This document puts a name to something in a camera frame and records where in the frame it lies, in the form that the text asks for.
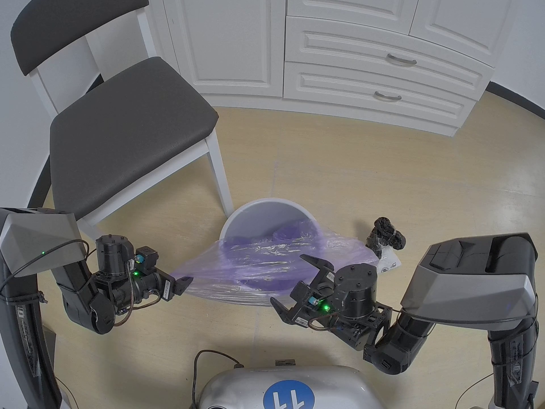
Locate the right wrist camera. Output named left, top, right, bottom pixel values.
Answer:
left=290, top=280, right=319, bottom=311

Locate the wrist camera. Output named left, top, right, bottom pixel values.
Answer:
left=290, top=280, right=319, bottom=311
left=135, top=247, right=159, bottom=272

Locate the white trash bin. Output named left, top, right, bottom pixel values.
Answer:
left=218, top=197, right=321, bottom=311

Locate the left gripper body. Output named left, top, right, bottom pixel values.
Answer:
left=112, top=270, right=177, bottom=314

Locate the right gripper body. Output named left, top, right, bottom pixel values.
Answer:
left=279, top=266, right=339, bottom=328

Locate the black cable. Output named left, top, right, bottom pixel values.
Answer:
left=193, top=350, right=244, bottom=409

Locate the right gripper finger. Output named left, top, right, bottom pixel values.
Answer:
left=300, top=254, right=335, bottom=277
left=270, top=298, right=295, bottom=323

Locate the purple plastic bag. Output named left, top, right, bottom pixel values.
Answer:
left=172, top=220, right=380, bottom=310

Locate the white chair with grey cushions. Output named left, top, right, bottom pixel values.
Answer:
left=11, top=0, right=235, bottom=246

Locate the white printed wrapper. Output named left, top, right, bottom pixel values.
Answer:
left=375, top=245, right=402, bottom=274

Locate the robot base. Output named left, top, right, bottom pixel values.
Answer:
left=199, top=358, right=382, bottom=409

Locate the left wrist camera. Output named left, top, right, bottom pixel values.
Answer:
left=135, top=247, right=159, bottom=272

